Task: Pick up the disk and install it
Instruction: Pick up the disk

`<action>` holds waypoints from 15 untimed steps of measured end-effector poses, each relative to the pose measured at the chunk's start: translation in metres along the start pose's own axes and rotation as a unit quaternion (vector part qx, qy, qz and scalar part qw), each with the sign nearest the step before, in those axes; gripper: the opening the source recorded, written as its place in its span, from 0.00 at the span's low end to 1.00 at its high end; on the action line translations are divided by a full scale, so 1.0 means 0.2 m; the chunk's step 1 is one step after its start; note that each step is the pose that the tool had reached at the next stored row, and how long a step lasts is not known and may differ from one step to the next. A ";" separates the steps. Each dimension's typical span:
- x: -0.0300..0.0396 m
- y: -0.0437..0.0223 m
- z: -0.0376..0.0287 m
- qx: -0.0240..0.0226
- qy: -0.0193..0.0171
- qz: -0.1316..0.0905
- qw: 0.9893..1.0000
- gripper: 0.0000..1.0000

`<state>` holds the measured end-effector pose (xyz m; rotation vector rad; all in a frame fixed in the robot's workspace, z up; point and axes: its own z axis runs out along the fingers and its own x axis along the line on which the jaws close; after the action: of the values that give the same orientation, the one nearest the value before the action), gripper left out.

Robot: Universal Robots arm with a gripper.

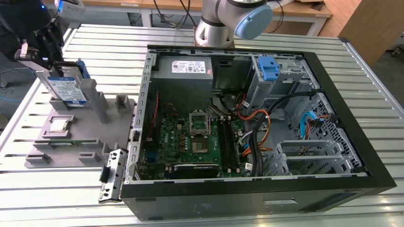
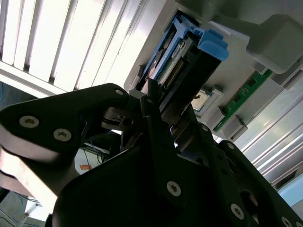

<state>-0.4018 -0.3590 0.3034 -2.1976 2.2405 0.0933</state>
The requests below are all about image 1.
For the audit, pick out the grey metal slot bracket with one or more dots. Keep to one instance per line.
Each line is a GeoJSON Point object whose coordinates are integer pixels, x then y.
{"type": "Point", "coordinates": [115, 175]}

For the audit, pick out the wooden desk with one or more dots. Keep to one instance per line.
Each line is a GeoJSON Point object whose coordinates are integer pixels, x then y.
{"type": "Point", "coordinates": [110, 3]}

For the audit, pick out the CPU socket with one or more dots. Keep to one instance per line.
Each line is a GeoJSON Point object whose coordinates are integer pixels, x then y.
{"type": "Point", "coordinates": [201, 145]}

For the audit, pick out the blue drive latch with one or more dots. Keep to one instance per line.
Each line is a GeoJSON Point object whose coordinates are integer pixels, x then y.
{"type": "Point", "coordinates": [269, 68]}

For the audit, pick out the grey power supply unit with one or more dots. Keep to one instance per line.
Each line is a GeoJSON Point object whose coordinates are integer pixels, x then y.
{"type": "Point", "coordinates": [183, 94]}

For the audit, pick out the black RAM slot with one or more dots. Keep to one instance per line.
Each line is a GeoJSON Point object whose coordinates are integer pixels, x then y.
{"type": "Point", "coordinates": [223, 142]}
{"type": "Point", "coordinates": [233, 142]}

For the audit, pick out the black open PC case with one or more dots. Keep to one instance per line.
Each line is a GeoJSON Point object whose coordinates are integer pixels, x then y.
{"type": "Point", "coordinates": [221, 201]}

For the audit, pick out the green motherboard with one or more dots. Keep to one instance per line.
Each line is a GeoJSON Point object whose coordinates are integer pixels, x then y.
{"type": "Point", "coordinates": [170, 142]}

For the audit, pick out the wooden cabinet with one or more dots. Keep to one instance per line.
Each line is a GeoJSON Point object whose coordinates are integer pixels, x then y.
{"type": "Point", "coordinates": [373, 28]}

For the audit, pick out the grey optical drive bay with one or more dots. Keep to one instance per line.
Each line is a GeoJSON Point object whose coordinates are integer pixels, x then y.
{"type": "Point", "coordinates": [285, 87]}

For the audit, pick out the hard disk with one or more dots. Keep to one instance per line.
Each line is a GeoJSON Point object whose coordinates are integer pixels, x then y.
{"type": "Point", "coordinates": [67, 92]}

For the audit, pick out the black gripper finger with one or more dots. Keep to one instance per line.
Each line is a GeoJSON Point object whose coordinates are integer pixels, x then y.
{"type": "Point", "coordinates": [54, 42]}
{"type": "Point", "coordinates": [35, 59]}

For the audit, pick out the black graphics card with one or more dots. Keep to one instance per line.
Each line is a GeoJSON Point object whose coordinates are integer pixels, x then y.
{"type": "Point", "coordinates": [195, 171]}

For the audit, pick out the silver CPU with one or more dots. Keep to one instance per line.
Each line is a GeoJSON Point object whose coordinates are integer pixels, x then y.
{"type": "Point", "coordinates": [61, 125]}

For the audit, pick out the green RAM stick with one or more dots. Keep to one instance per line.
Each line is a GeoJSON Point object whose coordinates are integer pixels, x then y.
{"type": "Point", "coordinates": [73, 142]}

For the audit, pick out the grey parts rack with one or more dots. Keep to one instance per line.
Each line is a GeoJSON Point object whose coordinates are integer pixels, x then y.
{"type": "Point", "coordinates": [95, 146]}

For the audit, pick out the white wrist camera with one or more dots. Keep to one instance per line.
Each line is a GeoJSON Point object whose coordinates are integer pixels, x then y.
{"type": "Point", "coordinates": [73, 10]}

